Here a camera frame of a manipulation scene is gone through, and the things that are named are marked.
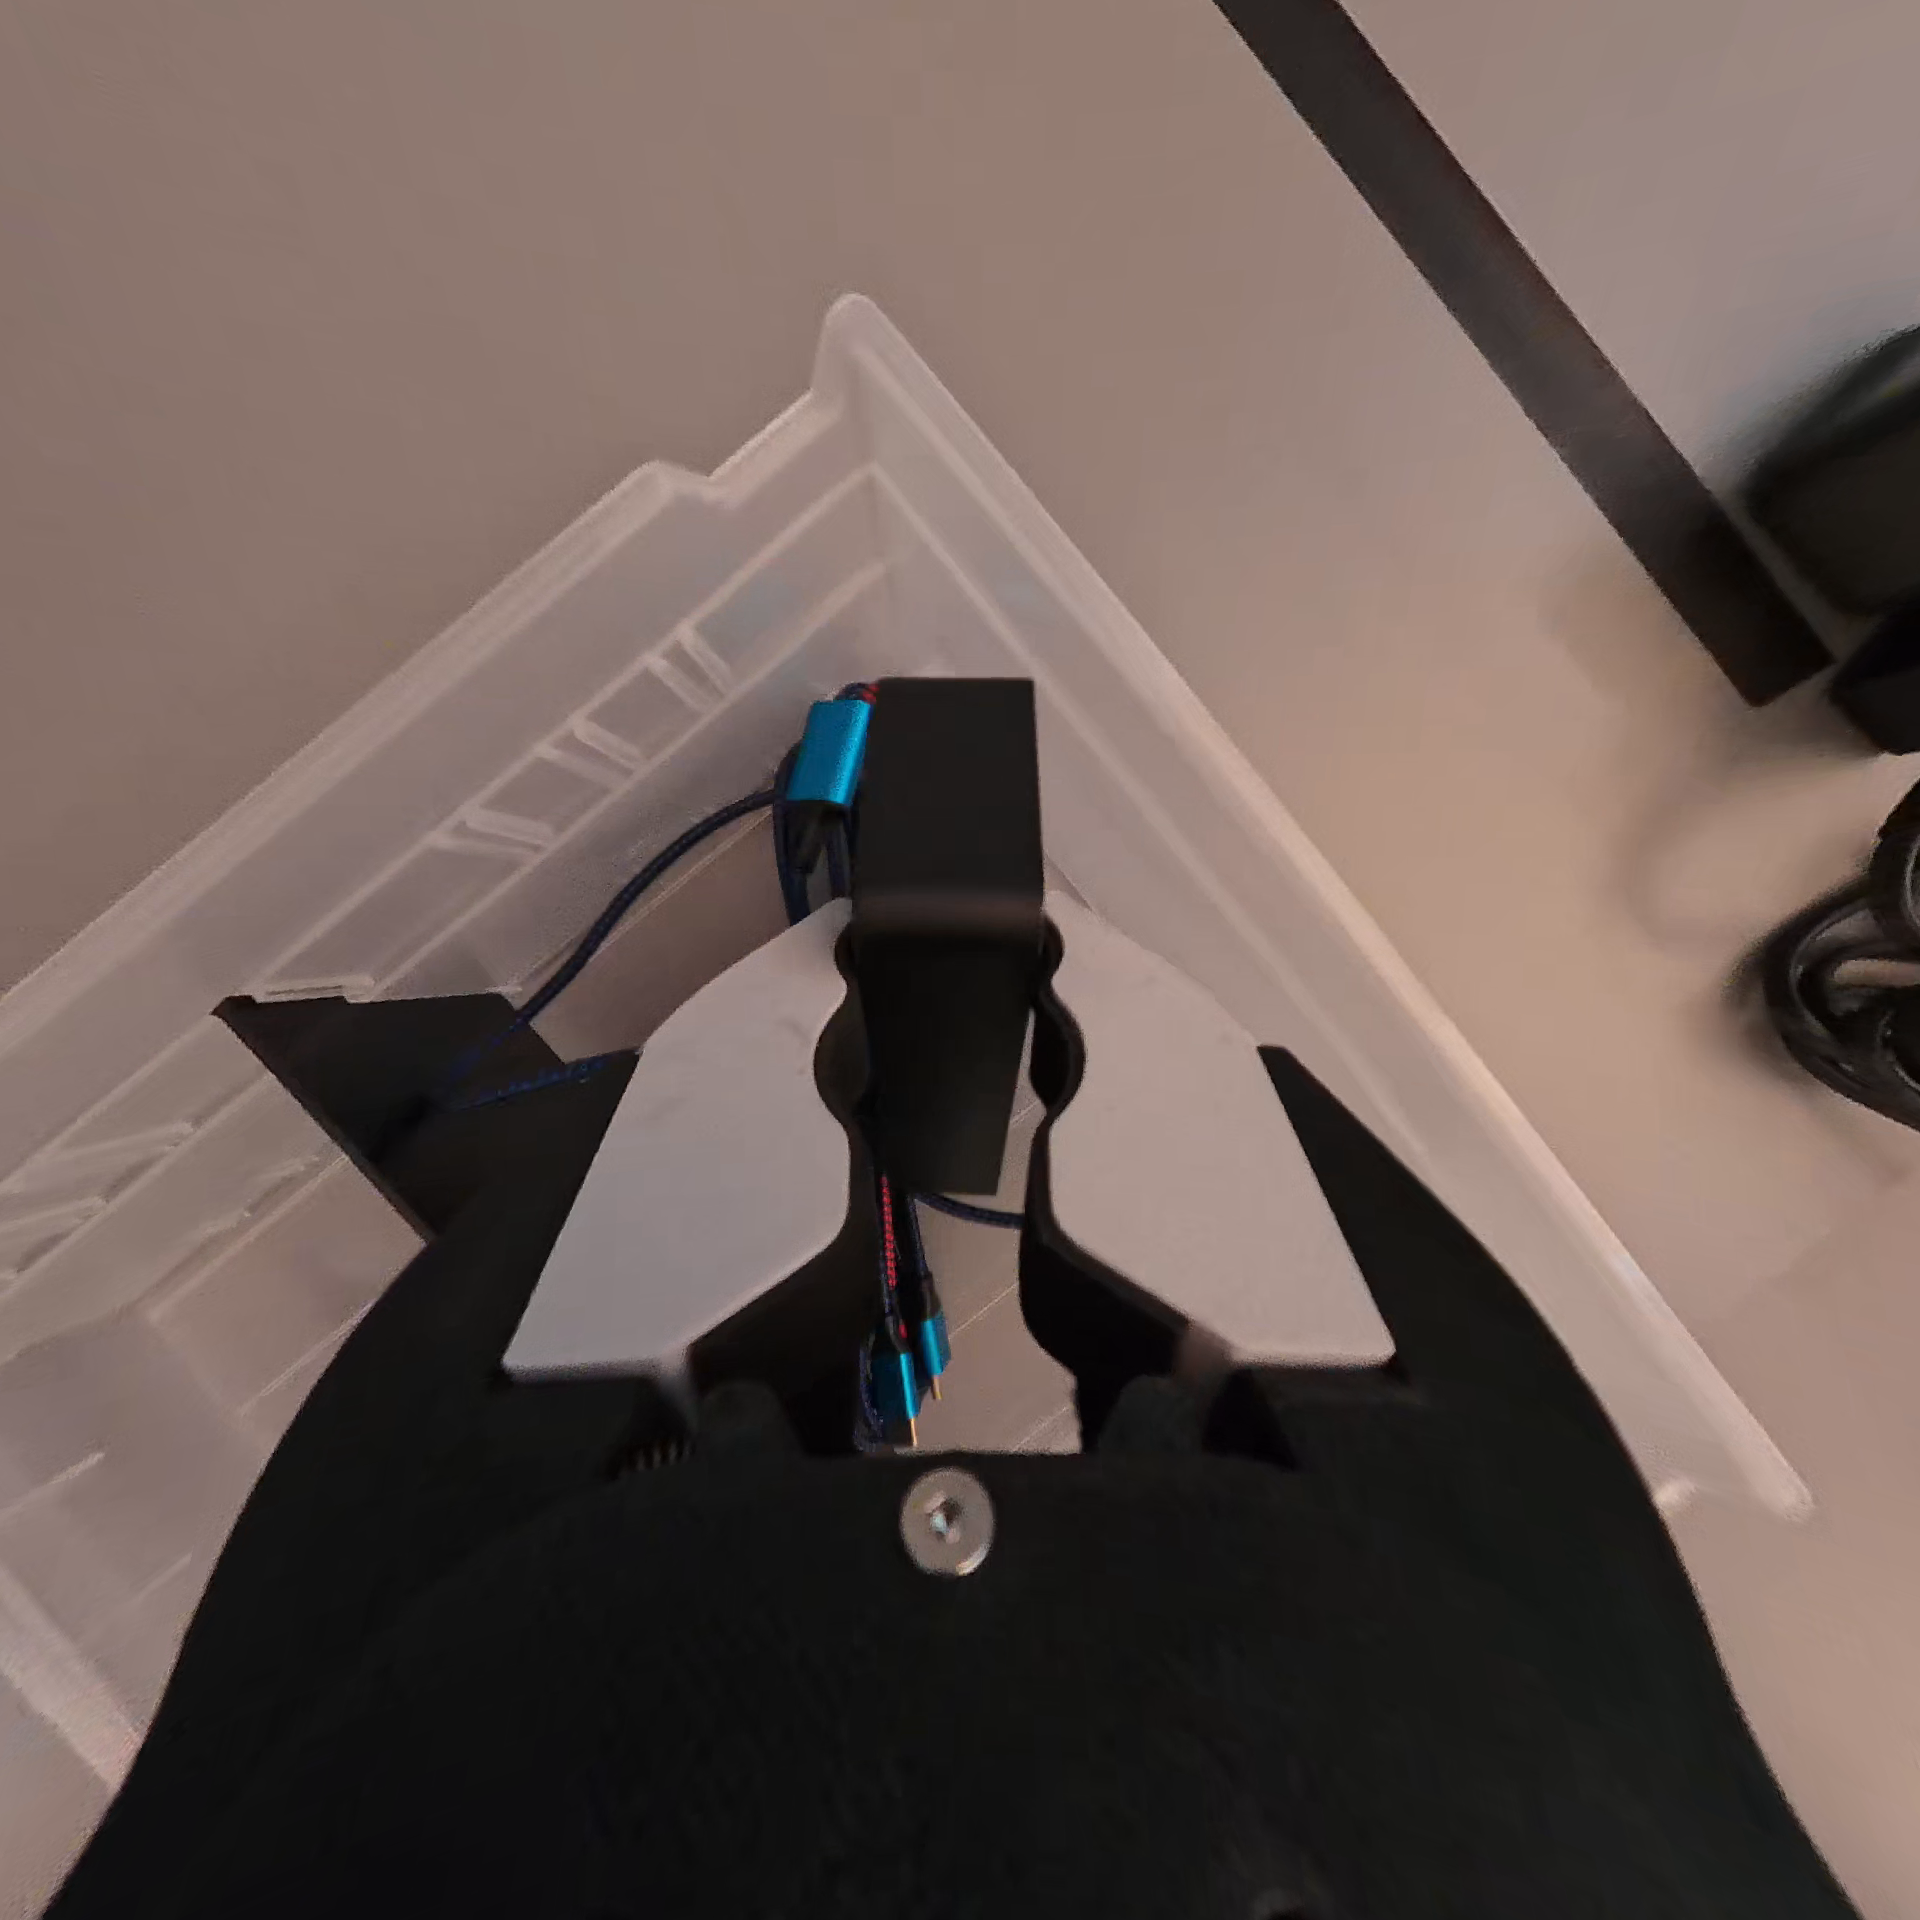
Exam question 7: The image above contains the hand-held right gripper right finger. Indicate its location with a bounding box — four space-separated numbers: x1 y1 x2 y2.
1016 902 1408 1445

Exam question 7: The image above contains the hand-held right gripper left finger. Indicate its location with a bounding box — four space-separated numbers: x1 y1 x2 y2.
503 912 890 1445

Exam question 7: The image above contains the black power adapter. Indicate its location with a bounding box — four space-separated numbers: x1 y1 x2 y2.
1747 328 1920 752

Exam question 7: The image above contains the clear plastic bin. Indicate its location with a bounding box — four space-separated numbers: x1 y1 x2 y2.
0 293 1816 1801

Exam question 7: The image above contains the blue braided USB cable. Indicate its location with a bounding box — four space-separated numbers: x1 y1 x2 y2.
434 678 1039 1454

